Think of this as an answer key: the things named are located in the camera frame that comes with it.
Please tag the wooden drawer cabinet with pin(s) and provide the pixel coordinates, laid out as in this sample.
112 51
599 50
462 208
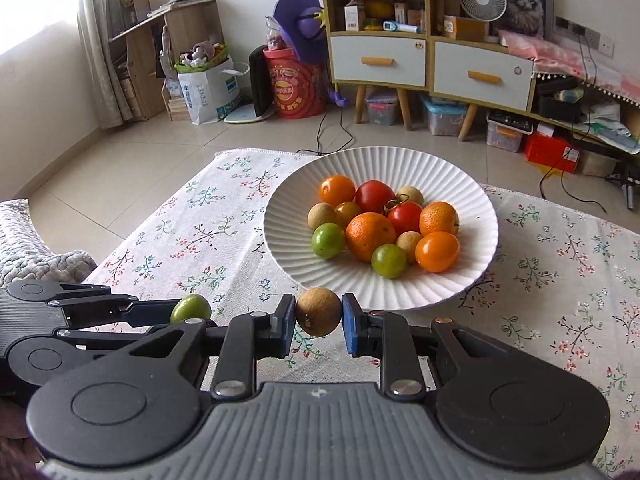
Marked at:
468 121

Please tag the small orange mandarin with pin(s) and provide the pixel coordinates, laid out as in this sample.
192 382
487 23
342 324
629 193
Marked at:
440 217

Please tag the white thermometer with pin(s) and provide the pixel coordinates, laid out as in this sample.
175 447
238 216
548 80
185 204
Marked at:
395 26

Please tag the clear storage box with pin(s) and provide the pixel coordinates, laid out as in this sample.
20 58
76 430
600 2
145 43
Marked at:
382 110

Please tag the small cardboard box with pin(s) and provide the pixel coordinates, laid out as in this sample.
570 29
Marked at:
467 29

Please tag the grey quilted blanket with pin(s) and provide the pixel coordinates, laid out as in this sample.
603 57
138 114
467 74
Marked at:
30 250

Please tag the black tripod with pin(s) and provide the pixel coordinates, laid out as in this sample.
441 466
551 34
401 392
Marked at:
627 190

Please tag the red tomato with stem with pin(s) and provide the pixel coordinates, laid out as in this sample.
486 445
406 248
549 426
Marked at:
406 219

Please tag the brown longan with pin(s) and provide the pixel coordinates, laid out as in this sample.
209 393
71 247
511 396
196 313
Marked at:
318 311
411 194
321 215
407 245

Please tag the floral tablecloth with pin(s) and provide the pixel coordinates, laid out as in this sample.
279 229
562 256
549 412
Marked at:
200 210

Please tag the large orange mandarin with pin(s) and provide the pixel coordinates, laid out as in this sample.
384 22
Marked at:
370 236

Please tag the blue-lidded storage box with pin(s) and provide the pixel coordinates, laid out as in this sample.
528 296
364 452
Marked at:
442 117

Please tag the pale round base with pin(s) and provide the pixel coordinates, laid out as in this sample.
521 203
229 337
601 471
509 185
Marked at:
245 115

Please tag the red printed bucket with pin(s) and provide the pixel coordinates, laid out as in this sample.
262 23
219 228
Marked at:
295 90

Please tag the red box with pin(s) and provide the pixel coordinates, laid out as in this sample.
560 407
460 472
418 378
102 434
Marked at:
550 152

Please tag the orange tomato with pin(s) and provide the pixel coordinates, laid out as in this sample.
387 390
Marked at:
337 190
437 252

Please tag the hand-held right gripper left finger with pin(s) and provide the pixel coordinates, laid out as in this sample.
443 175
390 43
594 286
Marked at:
286 327

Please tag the wooden bookshelf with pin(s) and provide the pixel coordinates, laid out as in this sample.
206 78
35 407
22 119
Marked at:
190 25

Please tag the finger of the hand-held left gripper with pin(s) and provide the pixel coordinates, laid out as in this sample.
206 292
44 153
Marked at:
150 314
100 334

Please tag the dark-lidded storage box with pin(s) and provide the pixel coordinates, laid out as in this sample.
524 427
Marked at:
505 135

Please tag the framed cat picture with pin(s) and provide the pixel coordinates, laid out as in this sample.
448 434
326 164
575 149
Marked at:
525 5

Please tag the black storage bin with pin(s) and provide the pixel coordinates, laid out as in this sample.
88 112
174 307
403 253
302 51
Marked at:
557 107

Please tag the pink tasselled cloth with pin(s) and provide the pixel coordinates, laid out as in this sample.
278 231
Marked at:
550 50

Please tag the yellow-brown tomato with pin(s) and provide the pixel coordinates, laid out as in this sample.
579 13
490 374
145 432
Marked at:
348 211

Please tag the white ribbed plate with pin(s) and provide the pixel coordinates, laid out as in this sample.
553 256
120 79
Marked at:
450 175

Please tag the white drawer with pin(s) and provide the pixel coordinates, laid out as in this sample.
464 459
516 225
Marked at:
350 60
450 75

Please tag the white paper bag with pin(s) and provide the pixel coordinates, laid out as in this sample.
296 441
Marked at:
205 92

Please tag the green plum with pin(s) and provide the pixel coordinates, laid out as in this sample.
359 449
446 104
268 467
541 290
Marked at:
388 261
328 241
190 308

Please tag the plush toys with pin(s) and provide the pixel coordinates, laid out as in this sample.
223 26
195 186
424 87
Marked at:
200 52

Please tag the black flat panel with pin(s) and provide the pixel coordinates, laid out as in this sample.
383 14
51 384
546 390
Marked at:
259 80

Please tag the purple plush toy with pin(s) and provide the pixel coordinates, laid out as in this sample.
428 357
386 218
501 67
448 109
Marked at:
300 20

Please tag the grey curtain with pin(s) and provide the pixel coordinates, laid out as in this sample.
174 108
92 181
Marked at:
100 35

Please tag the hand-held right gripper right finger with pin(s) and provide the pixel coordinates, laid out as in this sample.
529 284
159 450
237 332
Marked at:
350 330

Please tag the white wall socket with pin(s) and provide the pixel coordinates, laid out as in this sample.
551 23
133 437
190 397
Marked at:
592 36

